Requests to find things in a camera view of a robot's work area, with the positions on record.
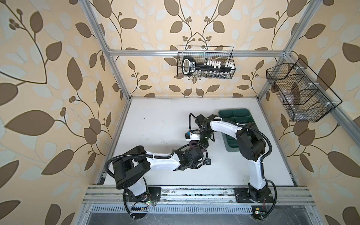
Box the green compartment tray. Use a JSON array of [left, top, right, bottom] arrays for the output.
[[217, 108, 258, 153]]

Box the purple sock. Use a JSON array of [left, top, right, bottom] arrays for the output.
[[189, 141, 202, 150]]

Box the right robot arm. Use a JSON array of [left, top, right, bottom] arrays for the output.
[[185, 113, 272, 202]]

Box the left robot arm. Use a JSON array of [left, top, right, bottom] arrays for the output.
[[105, 142, 211, 198]]

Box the black socket set tool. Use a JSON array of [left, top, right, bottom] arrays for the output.
[[180, 56, 235, 75]]

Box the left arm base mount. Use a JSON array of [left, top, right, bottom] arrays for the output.
[[124, 187, 162, 203]]

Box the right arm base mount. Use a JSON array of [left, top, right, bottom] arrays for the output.
[[233, 186, 274, 204]]

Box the back wire basket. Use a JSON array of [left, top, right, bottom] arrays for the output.
[[177, 45, 236, 79]]

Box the wire basket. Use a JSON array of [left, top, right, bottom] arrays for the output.
[[177, 45, 236, 79], [266, 58, 343, 122]]

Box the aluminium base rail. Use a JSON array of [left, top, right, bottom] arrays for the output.
[[83, 185, 315, 206]]

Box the right wire basket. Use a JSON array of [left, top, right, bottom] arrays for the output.
[[266, 58, 343, 122]]

